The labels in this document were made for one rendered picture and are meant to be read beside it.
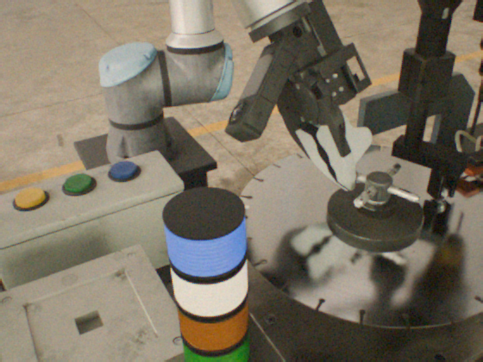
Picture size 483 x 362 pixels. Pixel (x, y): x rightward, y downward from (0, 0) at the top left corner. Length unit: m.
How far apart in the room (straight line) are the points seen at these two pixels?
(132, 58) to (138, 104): 0.09
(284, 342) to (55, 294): 0.27
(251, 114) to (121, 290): 0.25
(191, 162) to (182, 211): 0.81
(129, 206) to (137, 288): 0.18
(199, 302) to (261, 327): 0.33
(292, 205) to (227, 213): 0.35
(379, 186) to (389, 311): 0.14
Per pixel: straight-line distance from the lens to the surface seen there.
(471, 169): 0.70
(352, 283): 0.53
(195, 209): 0.28
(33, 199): 0.78
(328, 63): 0.56
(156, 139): 1.08
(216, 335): 0.32
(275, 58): 0.54
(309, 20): 0.58
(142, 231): 0.79
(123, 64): 1.01
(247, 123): 0.51
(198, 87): 1.03
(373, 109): 0.79
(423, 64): 0.57
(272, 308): 0.63
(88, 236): 0.76
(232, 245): 0.27
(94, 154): 1.17
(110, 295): 0.61
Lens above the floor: 1.33
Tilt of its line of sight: 36 degrees down
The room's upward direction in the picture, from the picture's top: 2 degrees counter-clockwise
